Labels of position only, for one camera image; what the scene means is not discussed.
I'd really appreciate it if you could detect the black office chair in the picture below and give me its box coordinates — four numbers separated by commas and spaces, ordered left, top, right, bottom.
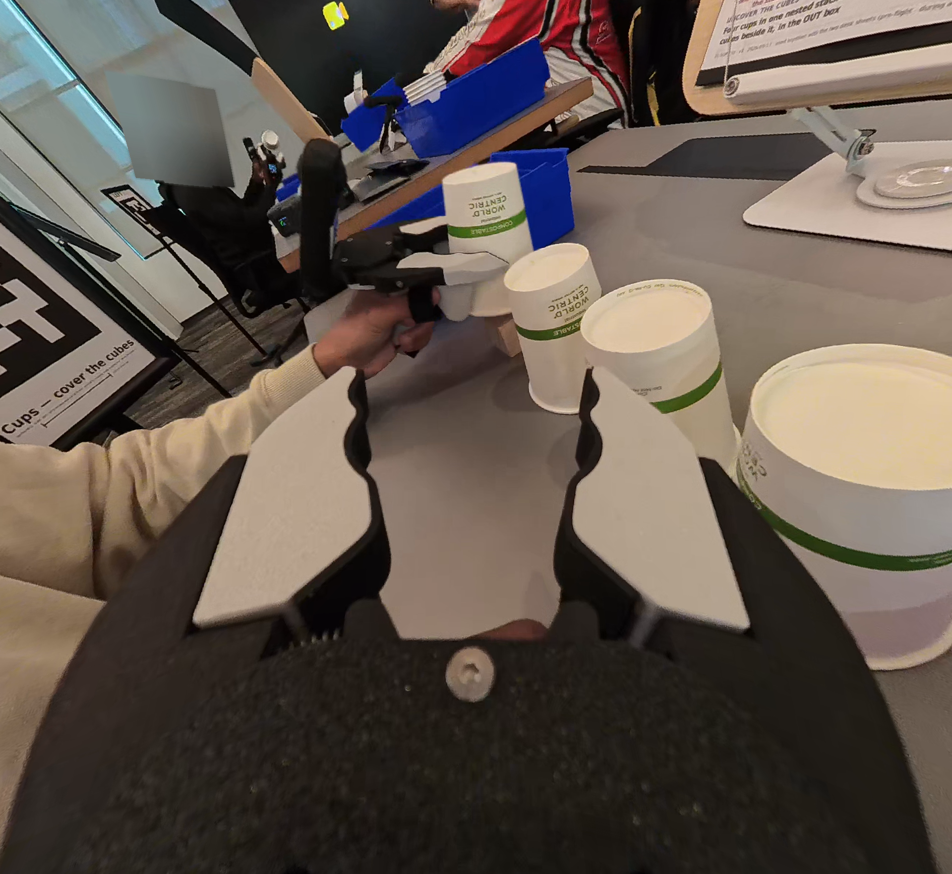
216, 249, 317, 369

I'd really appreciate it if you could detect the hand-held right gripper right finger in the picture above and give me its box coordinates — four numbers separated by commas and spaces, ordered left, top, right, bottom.
554, 367, 751, 648

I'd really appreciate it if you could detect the person's left hand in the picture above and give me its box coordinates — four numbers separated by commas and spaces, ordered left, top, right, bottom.
312, 292, 441, 378

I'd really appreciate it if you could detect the wooden-edged table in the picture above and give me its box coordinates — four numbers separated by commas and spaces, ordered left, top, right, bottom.
279, 77, 596, 273

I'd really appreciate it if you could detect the blue plastic bin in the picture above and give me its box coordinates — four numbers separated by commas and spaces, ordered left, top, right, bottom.
341, 77, 409, 152
364, 147, 577, 250
394, 37, 551, 159

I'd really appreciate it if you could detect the black tape strip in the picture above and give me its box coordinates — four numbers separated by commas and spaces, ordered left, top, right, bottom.
576, 132, 830, 181

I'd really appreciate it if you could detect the black and white floor sign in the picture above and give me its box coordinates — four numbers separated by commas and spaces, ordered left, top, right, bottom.
0, 199, 178, 451

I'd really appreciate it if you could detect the small printed tag sign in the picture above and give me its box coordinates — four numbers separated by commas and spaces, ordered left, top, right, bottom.
100, 184, 161, 235

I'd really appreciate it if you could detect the large black screen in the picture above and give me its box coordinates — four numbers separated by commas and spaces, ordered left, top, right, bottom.
229, 0, 477, 139

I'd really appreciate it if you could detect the person's left forearm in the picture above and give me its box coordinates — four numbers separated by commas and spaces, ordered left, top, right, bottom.
0, 345, 358, 601

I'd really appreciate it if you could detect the person's cream sweater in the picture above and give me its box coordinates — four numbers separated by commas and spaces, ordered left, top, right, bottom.
0, 577, 105, 826

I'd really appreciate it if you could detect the black jacket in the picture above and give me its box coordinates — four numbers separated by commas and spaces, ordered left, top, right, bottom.
628, 0, 700, 127

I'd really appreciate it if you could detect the white paper cup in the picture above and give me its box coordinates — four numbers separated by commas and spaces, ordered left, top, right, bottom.
580, 281, 739, 477
735, 344, 952, 670
503, 243, 603, 415
442, 162, 536, 319

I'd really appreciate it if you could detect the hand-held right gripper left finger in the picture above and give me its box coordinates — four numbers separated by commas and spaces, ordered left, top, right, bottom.
192, 366, 393, 630

